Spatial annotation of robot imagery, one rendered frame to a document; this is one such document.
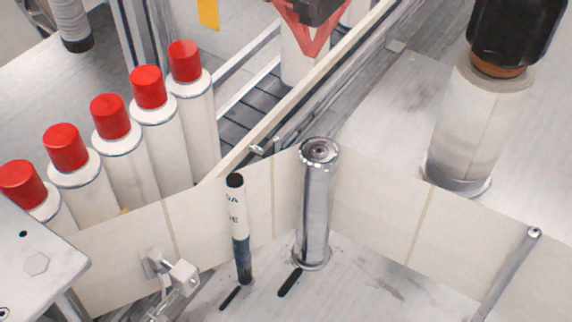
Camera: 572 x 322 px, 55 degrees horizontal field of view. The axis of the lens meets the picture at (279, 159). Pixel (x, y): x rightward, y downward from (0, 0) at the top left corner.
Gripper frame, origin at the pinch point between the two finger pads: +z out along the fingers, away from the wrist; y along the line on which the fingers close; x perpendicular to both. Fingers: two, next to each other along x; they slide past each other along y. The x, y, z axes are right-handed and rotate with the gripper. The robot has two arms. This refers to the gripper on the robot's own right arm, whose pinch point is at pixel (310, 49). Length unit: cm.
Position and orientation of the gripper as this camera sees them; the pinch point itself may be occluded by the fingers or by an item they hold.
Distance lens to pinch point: 58.1
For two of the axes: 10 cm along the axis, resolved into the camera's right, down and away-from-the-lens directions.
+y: 5.5, -6.3, 5.4
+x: -8.4, -4.0, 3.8
